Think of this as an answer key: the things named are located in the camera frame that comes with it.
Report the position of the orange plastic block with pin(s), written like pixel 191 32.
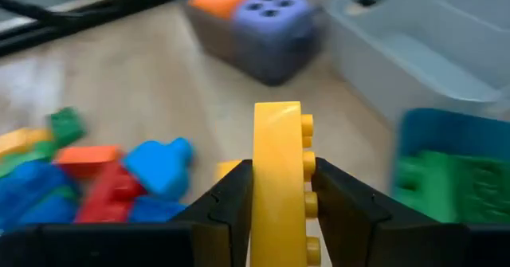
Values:
pixel 87 157

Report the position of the white plastic bin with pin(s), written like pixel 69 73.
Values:
pixel 418 52

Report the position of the purple foam die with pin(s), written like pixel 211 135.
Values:
pixel 271 16

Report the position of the light blue rounded block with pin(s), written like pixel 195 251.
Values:
pixel 159 167

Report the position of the black aluminium table frame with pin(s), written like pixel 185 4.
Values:
pixel 79 23

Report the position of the yellow long plastic block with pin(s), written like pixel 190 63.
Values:
pixel 275 179

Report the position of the teal plastic bin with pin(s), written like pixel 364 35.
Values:
pixel 438 131

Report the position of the dark green small block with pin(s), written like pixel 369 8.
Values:
pixel 67 125

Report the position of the dark blue studded block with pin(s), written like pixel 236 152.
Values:
pixel 155 211

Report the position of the red plastic block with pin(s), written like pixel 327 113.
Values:
pixel 107 195

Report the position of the bright green plastic block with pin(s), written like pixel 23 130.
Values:
pixel 426 183
pixel 482 187

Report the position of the yellow square plastic block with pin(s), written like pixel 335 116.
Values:
pixel 20 139
pixel 228 168

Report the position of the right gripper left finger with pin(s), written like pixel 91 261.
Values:
pixel 223 227

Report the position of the green stepped plastic block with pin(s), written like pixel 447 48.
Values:
pixel 24 161

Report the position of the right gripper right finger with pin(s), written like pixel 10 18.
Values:
pixel 350 227

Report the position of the orange foam die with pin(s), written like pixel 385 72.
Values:
pixel 221 2

